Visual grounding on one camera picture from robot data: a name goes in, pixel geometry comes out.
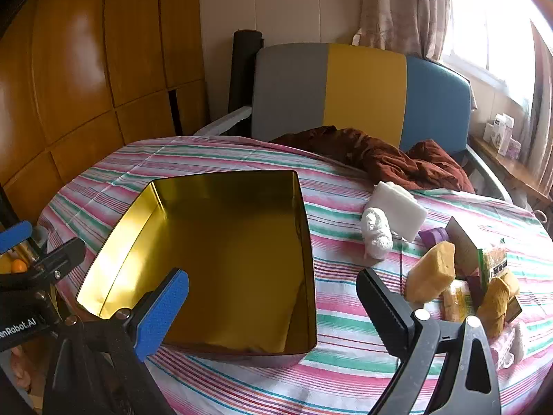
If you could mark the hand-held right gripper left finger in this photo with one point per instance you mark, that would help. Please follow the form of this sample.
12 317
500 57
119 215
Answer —
162 315

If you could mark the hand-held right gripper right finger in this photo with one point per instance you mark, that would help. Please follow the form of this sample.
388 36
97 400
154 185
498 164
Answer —
384 307

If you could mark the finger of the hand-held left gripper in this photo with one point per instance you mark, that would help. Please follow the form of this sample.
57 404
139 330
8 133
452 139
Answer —
60 259
15 235

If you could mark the yellow sponge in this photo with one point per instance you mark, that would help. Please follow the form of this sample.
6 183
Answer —
432 274
497 307

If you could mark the yellow green packet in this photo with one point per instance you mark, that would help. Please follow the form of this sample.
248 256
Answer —
458 304

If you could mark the white plastic bag wad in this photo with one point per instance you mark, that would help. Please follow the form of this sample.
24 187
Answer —
376 233
514 343

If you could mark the purple pouch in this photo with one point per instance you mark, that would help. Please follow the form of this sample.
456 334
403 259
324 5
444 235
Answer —
434 237

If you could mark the maroon gold tin box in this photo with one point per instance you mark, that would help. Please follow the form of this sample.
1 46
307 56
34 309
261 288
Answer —
216 246

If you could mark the white foam block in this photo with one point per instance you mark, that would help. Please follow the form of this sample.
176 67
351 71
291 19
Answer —
401 209

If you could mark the beige carton box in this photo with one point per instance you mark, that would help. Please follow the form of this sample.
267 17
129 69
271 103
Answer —
464 246

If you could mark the striped tablecloth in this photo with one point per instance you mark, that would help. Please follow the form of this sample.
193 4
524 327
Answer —
345 376

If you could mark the brown crumpled cloth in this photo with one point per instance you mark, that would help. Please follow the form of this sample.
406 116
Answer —
389 155

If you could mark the wooden wardrobe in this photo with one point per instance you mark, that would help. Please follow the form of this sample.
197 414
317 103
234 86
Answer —
77 73

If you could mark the wooden shelf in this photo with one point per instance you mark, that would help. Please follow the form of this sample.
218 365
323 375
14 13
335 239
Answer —
510 168

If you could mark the small white box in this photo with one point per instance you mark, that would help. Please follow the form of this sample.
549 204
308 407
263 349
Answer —
489 133

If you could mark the purple box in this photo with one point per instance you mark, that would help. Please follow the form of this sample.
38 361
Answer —
515 148

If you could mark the tall white box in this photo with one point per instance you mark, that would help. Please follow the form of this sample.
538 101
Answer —
503 132

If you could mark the grey yellow blue chair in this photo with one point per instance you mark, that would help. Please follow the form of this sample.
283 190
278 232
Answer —
367 90

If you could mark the patterned curtain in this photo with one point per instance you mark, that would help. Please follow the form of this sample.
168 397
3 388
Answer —
397 8
542 95

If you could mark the window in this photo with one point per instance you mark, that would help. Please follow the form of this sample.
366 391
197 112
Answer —
484 21

